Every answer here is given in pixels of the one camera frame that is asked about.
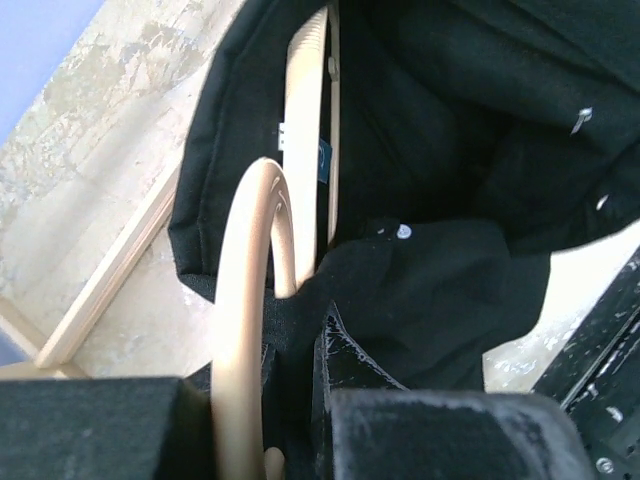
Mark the wooden clothes rack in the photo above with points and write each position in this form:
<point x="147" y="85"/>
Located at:
<point x="51" y="357"/>

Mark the beige plastic hanger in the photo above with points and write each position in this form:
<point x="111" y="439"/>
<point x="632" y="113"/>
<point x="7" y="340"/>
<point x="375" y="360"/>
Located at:
<point x="272" y="225"/>

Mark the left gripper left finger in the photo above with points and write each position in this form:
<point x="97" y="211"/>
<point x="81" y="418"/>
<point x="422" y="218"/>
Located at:
<point x="131" y="428"/>

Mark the black shirt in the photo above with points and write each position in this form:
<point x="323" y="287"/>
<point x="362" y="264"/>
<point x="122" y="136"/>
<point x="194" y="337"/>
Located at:
<point x="477" y="138"/>

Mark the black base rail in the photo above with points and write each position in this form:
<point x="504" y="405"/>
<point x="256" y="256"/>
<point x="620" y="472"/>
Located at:
<point x="595" y="378"/>

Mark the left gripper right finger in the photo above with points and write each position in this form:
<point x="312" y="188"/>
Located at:
<point x="366" y="425"/>

